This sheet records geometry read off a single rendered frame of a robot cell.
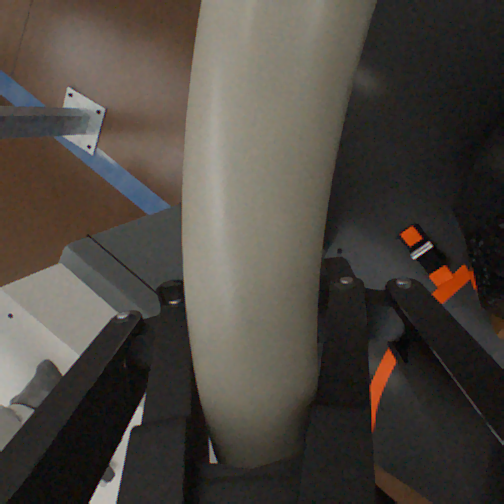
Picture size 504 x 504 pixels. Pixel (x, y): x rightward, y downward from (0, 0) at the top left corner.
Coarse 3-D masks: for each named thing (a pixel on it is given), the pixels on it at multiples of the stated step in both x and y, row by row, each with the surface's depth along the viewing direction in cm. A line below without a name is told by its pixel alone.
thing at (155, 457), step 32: (160, 288) 14; (160, 320) 14; (160, 352) 12; (160, 384) 10; (192, 384) 10; (160, 416) 9; (192, 416) 9; (128, 448) 8; (160, 448) 8; (192, 448) 8; (128, 480) 7; (160, 480) 7
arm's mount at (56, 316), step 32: (0, 288) 60; (32, 288) 63; (64, 288) 67; (0, 320) 63; (32, 320) 60; (64, 320) 62; (96, 320) 66; (0, 352) 67; (32, 352) 63; (64, 352) 60; (0, 384) 71
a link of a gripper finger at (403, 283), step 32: (416, 288) 13; (416, 320) 11; (448, 320) 11; (416, 352) 11; (448, 352) 10; (480, 352) 9; (416, 384) 11; (448, 384) 9; (480, 384) 8; (448, 416) 9; (480, 416) 8; (448, 448) 10; (480, 448) 8; (480, 480) 8
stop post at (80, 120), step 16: (80, 96) 153; (0, 112) 122; (16, 112) 127; (32, 112) 133; (48, 112) 139; (64, 112) 146; (80, 112) 153; (96, 112) 151; (0, 128) 122; (16, 128) 127; (32, 128) 133; (48, 128) 139; (64, 128) 146; (80, 128) 153; (96, 128) 155; (80, 144) 160; (96, 144) 158
